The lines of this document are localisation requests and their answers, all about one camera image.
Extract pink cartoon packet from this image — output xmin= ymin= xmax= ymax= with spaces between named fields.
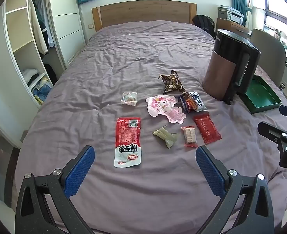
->
xmin=145 ymin=95 xmax=186 ymax=124

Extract black backpack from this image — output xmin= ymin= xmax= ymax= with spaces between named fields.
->
xmin=192 ymin=15 xmax=216 ymax=36

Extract white hanging jacket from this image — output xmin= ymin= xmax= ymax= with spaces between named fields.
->
xmin=28 ymin=0 xmax=49 ymax=55

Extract window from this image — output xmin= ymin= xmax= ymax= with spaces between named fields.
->
xmin=253 ymin=0 xmax=287 ymax=51

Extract brown wafer packet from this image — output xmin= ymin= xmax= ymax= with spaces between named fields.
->
xmin=158 ymin=70 xmax=185 ymax=95

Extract bed with purple sheet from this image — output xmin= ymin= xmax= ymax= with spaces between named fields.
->
xmin=14 ymin=23 xmax=287 ymax=234

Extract green tray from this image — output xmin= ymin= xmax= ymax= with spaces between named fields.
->
xmin=239 ymin=75 xmax=283 ymax=114

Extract small clear candy packet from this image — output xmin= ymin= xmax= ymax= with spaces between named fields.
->
xmin=120 ymin=92 xmax=138 ymax=106

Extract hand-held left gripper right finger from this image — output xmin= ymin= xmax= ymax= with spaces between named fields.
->
xmin=195 ymin=145 xmax=274 ymax=234

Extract white printer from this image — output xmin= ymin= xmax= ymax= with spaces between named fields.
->
xmin=217 ymin=5 xmax=244 ymax=25

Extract black bag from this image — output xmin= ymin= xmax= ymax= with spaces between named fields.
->
xmin=45 ymin=63 xmax=58 ymax=86

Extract folded white and dark clothes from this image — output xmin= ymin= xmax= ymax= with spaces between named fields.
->
xmin=21 ymin=68 xmax=40 ymax=84

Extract beige chair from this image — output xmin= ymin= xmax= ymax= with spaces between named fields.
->
xmin=250 ymin=28 xmax=287 ymax=83

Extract brown and black electric kettle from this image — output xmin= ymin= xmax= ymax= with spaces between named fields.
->
xmin=202 ymin=29 xmax=261 ymax=105

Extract wooden headboard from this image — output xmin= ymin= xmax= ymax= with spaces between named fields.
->
xmin=92 ymin=1 xmax=197 ymax=32

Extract small green packet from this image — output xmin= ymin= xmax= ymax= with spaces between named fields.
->
xmin=152 ymin=125 xmax=178 ymax=149

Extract wooden desk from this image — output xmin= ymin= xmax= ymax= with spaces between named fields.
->
xmin=216 ymin=18 xmax=250 ymax=39

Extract white open shelf unit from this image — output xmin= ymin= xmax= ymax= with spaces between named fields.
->
xmin=3 ymin=0 xmax=68 ymax=108

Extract pile of colourful clothes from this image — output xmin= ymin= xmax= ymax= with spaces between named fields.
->
xmin=32 ymin=77 xmax=53 ymax=105

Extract white wardrobe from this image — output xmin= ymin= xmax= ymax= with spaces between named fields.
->
xmin=48 ymin=0 xmax=86 ymax=66

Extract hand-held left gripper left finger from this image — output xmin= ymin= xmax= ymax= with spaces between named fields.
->
xmin=15 ymin=145 xmax=95 ymax=234

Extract long red and white packet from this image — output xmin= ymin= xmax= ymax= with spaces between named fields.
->
xmin=114 ymin=117 xmax=143 ymax=168

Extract dark hanging jacket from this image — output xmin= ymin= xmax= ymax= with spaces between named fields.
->
xmin=35 ymin=0 xmax=55 ymax=49

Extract brown and white snack bag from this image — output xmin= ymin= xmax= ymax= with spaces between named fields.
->
xmin=178 ymin=91 xmax=208 ymax=113

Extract clear biscuit packet red ends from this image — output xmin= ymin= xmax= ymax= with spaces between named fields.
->
xmin=181 ymin=126 xmax=198 ymax=148

